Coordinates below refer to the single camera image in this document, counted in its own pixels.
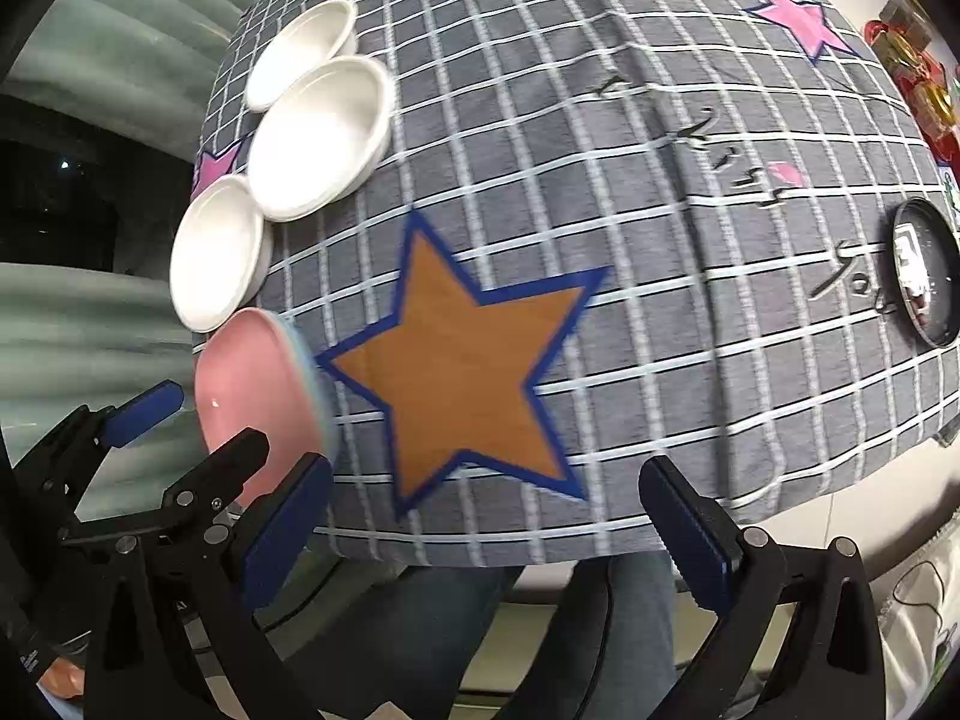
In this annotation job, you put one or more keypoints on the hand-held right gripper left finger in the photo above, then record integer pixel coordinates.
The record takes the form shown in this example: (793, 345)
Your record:
(289, 532)

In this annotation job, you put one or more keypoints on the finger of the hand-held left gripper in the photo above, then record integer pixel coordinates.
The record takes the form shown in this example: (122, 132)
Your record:
(225, 461)
(142, 411)

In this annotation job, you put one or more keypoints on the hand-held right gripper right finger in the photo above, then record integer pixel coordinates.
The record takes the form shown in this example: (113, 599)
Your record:
(686, 532)

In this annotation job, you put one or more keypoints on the pink plate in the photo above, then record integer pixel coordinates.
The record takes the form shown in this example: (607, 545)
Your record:
(251, 397)

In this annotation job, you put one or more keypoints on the small white plate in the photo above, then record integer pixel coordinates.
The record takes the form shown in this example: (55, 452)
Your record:
(217, 251)

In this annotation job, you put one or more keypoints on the large white plate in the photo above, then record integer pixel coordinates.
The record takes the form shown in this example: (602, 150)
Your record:
(322, 139)

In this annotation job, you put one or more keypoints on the white bowl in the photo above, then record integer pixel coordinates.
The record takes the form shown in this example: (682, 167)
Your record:
(300, 52)

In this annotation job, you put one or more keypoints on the person's leg in jeans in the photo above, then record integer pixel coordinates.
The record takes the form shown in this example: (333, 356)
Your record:
(420, 645)
(645, 637)

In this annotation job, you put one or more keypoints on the grey checked star tablecloth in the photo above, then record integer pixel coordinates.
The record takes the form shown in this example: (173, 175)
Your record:
(600, 240)

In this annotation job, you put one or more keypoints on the black round tray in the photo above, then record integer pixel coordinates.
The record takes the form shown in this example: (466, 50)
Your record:
(926, 270)

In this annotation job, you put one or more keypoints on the pale green curtain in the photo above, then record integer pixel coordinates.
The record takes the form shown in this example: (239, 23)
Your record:
(112, 52)

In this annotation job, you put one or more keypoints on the red and gold decorations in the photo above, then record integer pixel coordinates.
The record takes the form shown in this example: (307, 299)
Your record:
(915, 75)

